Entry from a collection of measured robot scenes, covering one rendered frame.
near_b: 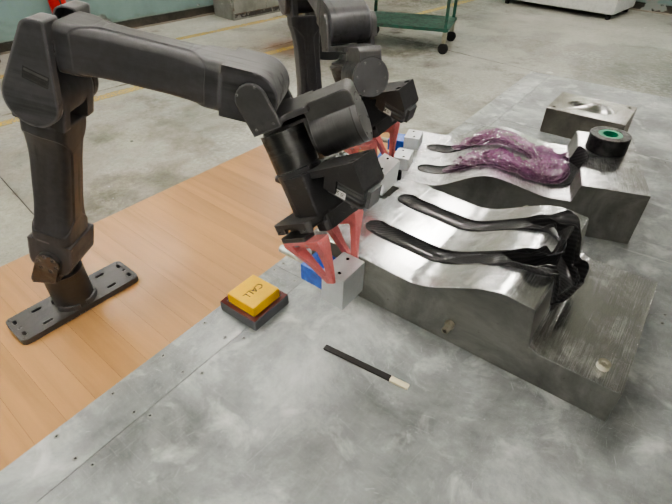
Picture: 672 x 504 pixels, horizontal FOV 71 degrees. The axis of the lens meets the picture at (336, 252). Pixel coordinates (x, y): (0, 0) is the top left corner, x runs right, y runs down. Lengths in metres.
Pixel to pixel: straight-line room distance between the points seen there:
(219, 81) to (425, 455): 0.50
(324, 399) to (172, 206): 0.60
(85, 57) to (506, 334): 0.62
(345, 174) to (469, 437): 0.37
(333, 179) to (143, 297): 0.46
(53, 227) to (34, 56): 0.25
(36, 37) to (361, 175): 0.36
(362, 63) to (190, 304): 0.48
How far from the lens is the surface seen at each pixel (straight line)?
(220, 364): 0.73
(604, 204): 1.03
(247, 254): 0.92
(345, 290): 0.62
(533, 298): 0.67
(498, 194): 1.01
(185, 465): 0.66
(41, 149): 0.70
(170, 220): 1.05
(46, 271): 0.82
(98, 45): 0.60
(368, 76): 0.75
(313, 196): 0.55
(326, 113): 0.55
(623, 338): 0.78
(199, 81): 0.55
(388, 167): 0.88
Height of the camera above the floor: 1.36
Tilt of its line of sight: 39 degrees down
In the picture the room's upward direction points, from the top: straight up
